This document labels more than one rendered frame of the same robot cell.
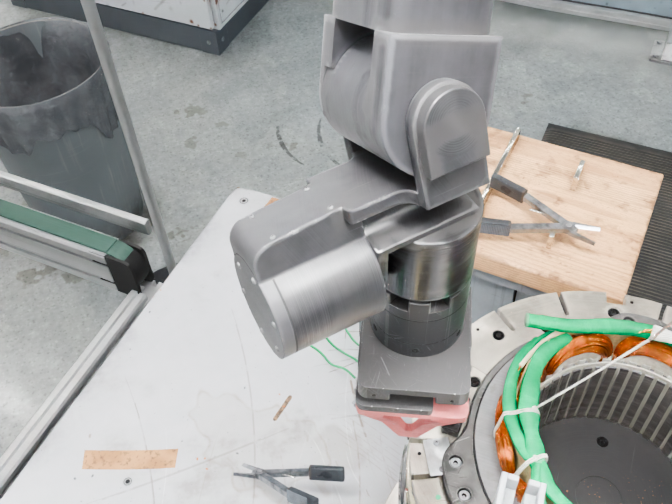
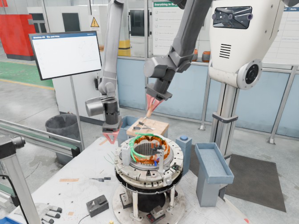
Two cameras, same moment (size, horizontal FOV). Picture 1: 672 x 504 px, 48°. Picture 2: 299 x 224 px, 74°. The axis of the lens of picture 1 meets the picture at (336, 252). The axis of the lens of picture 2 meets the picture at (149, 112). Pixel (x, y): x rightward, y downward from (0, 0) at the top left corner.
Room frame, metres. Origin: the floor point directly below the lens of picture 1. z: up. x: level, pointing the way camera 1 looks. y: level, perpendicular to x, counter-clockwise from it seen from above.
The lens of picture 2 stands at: (-0.49, -0.16, 1.68)
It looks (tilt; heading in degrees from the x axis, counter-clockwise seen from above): 26 degrees down; 356
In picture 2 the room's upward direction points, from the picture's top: straight up
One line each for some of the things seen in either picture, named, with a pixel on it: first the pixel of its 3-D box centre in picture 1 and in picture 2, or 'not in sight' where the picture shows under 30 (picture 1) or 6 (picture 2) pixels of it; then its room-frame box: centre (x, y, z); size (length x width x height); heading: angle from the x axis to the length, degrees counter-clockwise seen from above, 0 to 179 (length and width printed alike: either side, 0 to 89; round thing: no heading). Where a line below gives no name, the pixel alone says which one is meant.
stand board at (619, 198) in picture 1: (545, 212); (148, 128); (0.55, -0.22, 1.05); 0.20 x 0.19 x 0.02; 61
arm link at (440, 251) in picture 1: (414, 236); (109, 105); (0.27, -0.04, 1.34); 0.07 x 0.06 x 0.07; 116
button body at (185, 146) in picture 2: not in sight; (182, 155); (0.46, -0.43, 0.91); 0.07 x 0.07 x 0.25; 43
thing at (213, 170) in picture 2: not in sight; (208, 179); (0.24, -0.51, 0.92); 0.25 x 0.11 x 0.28; 177
